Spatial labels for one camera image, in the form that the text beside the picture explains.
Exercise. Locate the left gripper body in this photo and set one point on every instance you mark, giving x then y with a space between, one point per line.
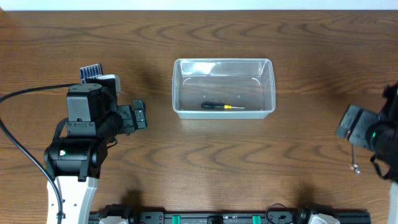
127 115

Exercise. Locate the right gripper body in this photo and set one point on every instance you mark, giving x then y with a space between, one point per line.
356 126

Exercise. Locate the blue precision screwdriver set case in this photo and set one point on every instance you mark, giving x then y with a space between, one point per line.
90 72

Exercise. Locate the silver offset wrench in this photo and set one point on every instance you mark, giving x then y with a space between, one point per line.
354 164

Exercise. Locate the black yellow screwdriver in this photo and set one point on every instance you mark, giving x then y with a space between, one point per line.
220 106

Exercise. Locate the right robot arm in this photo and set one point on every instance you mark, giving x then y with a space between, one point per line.
385 159

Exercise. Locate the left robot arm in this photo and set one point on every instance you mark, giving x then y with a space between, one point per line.
81 143

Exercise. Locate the clear plastic container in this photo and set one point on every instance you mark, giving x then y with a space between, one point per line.
247 82

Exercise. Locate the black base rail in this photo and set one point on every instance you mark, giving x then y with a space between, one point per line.
275 214

